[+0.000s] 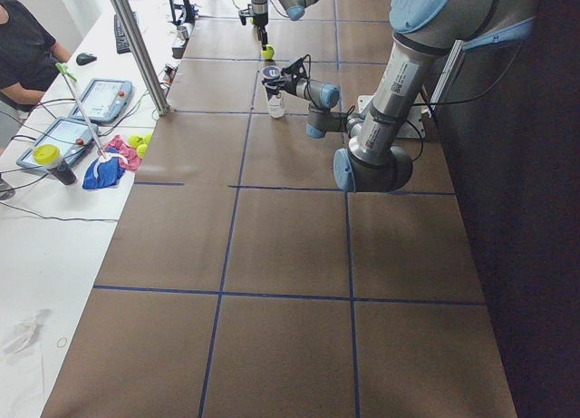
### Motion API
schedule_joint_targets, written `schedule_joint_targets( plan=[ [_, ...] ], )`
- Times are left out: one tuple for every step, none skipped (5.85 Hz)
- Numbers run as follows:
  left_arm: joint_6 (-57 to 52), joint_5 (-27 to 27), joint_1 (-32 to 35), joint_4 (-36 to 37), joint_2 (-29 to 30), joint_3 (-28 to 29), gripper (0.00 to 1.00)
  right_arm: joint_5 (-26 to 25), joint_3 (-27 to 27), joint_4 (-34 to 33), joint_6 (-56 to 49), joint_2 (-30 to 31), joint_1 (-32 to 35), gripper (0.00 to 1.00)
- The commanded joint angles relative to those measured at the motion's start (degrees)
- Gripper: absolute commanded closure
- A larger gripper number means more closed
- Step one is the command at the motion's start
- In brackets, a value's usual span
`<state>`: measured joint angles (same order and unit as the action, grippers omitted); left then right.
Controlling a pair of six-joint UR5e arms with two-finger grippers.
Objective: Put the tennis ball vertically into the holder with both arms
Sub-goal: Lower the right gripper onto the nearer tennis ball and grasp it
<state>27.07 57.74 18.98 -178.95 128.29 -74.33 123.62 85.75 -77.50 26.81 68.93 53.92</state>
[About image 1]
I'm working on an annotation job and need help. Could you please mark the black keyboard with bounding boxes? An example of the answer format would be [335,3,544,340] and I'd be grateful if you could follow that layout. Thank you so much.
[113,15,131,54]

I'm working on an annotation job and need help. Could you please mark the near blue teach pendant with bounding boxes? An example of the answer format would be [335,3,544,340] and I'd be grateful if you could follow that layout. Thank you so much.
[16,117,93,173]

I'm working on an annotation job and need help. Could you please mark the aluminium frame post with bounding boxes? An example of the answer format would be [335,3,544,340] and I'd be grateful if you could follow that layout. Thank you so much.
[110,0,169,117]

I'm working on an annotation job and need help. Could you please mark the seated person in black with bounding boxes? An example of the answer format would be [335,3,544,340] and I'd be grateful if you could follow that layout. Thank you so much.
[1,0,72,121]

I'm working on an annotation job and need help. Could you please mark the cup with yellow lid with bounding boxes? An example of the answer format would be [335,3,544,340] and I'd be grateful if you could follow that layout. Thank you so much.
[33,144,77,186]

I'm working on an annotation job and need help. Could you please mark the black computer mouse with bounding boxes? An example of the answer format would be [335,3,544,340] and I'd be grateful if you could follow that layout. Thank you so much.
[75,53,97,66]

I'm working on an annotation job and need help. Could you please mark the spare tennis ball on desk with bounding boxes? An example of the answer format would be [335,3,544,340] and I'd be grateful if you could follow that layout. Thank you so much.
[128,135,143,149]

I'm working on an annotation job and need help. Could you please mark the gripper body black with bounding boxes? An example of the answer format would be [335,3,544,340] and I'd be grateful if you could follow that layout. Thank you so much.
[238,4,268,27]
[271,59,303,96]

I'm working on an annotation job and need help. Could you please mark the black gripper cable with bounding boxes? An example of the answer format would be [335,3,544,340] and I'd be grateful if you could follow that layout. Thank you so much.
[298,53,522,160]

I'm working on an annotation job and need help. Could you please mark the blue teach pendant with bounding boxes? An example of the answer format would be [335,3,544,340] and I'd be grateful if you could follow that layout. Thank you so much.
[80,78,133,125]
[16,117,93,173]

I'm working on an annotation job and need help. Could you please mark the small metal cup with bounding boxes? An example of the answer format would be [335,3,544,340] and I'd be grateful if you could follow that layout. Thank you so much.
[177,25,189,41]

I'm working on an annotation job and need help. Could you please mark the green handled grabber stick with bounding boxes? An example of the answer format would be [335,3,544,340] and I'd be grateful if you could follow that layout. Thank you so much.
[55,62,111,163]

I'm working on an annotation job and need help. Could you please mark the far blue teach pendant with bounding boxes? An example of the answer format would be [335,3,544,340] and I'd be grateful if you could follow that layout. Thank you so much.
[80,78,133,125]

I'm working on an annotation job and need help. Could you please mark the yellow tennis ball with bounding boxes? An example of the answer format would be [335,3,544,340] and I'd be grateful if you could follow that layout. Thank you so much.
[261,44,275,60]

